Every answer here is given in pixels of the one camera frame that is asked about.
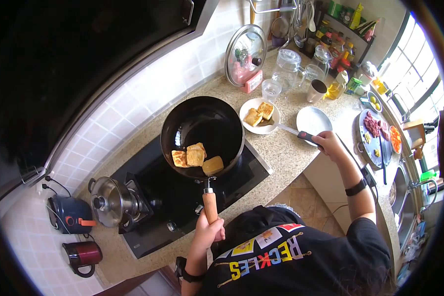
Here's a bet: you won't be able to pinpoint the person's right fingers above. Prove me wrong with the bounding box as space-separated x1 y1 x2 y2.
311 132 329 150

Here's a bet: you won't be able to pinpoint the small bowl with yellow balls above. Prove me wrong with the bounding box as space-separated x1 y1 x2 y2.
360 91 383 113

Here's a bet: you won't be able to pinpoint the full spice rack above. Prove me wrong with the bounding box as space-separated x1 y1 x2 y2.
305 0 377 76

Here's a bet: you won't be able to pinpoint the window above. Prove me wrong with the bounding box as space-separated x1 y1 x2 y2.
378 14 444 124

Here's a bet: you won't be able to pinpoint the steel sink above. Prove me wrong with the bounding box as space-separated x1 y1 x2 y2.
389 163 419 246

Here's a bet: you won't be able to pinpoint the person's left fingers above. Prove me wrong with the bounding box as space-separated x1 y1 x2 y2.
193 218 208 238

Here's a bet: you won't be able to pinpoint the green carton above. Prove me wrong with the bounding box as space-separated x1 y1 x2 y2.
346 76 363 96

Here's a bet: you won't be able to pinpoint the person's left thumb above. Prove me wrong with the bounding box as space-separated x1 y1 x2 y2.
212 219 226 242

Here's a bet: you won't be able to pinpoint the glass pitcher with lid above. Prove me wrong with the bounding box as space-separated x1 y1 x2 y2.
272 49 306 92
303 45 333 83

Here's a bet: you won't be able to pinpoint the plate of sliced carrot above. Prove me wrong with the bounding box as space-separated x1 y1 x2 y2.
388 125 403 154

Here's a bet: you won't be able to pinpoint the hanging utensil rack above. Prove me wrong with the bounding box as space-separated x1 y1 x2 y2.
249 0 317 49

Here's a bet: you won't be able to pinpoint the person's left hand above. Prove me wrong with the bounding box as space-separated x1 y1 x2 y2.
190 218 226 257

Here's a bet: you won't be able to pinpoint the person's right hand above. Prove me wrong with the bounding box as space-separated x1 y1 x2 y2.
311 130 347 164

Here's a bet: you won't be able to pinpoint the round grey tray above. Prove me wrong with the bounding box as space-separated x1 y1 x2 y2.
355 108 394 169

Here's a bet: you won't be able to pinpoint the wooden rack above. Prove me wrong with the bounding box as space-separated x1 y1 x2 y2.
403 119 427 160

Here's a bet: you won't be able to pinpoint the white base cabinet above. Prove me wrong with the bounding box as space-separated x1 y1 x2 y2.
303 152 356 234

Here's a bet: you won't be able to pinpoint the pale fried tofu slab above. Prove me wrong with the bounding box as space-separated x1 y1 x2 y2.
202 156 225 177

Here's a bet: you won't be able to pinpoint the pink lid stand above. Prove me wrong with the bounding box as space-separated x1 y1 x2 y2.
240 70 263 94

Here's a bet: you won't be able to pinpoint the steel faucet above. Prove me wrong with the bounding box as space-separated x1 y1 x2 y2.
408 178 439 213

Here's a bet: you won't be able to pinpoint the black range hood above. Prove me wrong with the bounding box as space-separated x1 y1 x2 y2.
0 0 221 202

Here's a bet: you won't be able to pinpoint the pale grey empty plate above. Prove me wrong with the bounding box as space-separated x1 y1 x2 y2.
296 107 333 147

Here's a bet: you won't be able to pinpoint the dark blue rice cooker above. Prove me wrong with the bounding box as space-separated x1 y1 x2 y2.
46 195 97 235

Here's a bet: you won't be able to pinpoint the green bottle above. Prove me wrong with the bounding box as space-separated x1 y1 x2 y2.
420 169 440 183

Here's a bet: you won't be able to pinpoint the white jar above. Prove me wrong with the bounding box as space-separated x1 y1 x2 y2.
354 61 379 95

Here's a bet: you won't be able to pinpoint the red electric kettle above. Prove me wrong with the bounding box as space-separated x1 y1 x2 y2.
62 241 104 278

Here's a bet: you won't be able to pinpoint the black wok with wooden handle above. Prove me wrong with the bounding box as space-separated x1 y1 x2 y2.
160 96 245 225

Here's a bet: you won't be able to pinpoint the beige mug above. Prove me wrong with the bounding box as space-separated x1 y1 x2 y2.
306 79 328 104

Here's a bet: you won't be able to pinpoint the black glass gas stove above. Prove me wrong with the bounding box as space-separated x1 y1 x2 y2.
110 136 274 259

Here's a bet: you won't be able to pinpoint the white round plate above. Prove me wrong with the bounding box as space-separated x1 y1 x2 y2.
239 98 281 135

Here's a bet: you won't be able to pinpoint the steel pot with lid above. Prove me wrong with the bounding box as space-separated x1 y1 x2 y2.
88 176 153 234

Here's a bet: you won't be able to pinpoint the clear drinking glass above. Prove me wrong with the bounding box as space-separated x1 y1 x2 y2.
261 79 282 104

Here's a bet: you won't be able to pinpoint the pile of raw meat pieces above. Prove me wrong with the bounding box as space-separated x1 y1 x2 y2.
363 111 390 142

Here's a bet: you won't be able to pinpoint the black wrist band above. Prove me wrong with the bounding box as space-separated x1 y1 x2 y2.
345 165 377 197
175 256 205 283

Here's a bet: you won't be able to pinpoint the glass pan lid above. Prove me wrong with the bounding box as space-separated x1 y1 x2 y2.
225 24 268 88

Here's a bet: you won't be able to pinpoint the yellow oil bottle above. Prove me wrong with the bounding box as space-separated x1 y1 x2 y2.
325 70 349 101

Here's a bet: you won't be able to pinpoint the metal spatula with black handle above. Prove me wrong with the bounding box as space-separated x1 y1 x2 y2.
258 116 320 146

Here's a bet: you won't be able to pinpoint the black kitchen knife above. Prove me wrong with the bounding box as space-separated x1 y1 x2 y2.
378 135 388 185

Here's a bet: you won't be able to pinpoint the person's body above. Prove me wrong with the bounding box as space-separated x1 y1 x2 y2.
198 205 393 296

